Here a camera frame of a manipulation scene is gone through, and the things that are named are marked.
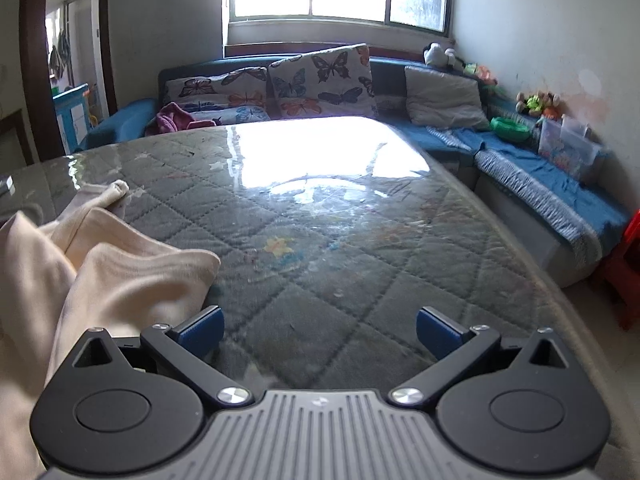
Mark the blue sofa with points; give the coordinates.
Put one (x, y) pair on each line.
(390, 77)

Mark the cream garment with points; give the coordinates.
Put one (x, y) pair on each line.
(125, 280)

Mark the orange green toy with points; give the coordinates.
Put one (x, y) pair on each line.
(481, 73)

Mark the white plush toy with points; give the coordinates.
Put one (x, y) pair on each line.
(435, 52)

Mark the red plastic stool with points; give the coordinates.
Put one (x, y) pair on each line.
(625, 270)

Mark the grey pillow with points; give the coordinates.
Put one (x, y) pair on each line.
(442, 97)

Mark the clear plastic box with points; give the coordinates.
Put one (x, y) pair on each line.
(565, 152)

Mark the brown door frame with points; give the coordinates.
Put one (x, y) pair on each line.
(32, 60)

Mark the blue cabinet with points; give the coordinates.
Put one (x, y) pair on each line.
(70, 120)

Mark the blue sofa blanket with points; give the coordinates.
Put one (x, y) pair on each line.
(550, 190)

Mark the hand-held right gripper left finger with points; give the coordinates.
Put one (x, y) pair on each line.
(202, 332)

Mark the purple cloth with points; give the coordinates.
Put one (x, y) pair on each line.
(172, 117)

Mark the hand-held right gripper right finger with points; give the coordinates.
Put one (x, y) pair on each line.
(440, 332)

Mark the colourful plush toys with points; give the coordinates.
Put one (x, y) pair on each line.
(535, 104)

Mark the butterfly print pillow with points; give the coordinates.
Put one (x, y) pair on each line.
(320, 80)
(215, 91)
(235, 115)

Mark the hanging cloth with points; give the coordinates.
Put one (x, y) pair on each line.
(59, 55)

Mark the green bowl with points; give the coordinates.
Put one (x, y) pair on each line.
(507, 128)

